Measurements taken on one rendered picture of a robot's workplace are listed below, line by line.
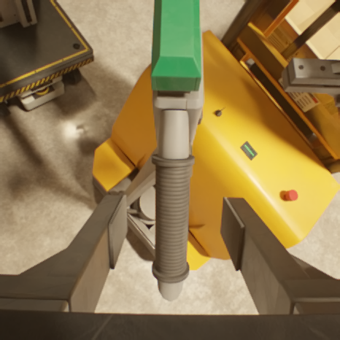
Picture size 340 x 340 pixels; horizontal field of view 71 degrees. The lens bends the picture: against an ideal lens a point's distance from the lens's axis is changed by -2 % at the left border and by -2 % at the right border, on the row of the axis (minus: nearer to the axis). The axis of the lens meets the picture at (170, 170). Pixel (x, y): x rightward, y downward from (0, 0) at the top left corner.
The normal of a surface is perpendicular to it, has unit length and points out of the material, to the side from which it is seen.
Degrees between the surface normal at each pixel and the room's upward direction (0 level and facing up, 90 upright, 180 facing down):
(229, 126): 0
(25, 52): 0
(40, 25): 0
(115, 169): 22
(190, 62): 47
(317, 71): 16
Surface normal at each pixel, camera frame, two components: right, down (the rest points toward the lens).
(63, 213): 0.29, -0.25
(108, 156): 0.00, 0.00
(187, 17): 0.01, -0.26
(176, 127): 0.27, 0.18
